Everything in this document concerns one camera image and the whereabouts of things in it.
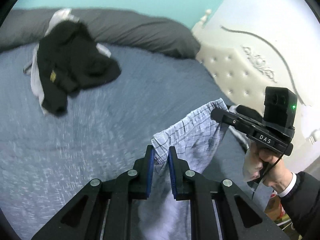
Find blue-grey textured bedspread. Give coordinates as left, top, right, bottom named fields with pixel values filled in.
left=0, top=42, right=276, bottom=240

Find person's right hand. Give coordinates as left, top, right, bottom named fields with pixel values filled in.
left=248, top=142, right=293, bottom=193

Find black garment with yellow label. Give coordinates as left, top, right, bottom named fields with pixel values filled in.
left=36, top=20, right=122, bottom=117

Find black right sleeve forearm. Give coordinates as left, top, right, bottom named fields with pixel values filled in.
left=279, top=172, right=319, bottom=239

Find grey sweatshirt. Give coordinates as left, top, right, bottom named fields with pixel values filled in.
left=23, top=8, right=112, bottom=116

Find light blue plaid boxer shorts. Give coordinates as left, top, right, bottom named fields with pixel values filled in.
left=138, top=99, right=228, bottom=239

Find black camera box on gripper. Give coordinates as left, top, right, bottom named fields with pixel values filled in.
left=263, top=86, right=297, bottom=129

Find black white striped garment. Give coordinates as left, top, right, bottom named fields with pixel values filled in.
left=228, top=104, right=251, bottom=153

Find long dark grey pillow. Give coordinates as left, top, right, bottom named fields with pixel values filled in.
left=1, top=8, right=201, bottom=59

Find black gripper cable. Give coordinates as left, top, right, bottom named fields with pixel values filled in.
left=251, top=152, right=284, bottom=201

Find cream tufted headboard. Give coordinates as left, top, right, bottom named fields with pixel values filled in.
left=192, top=9, right=319, bottom=171

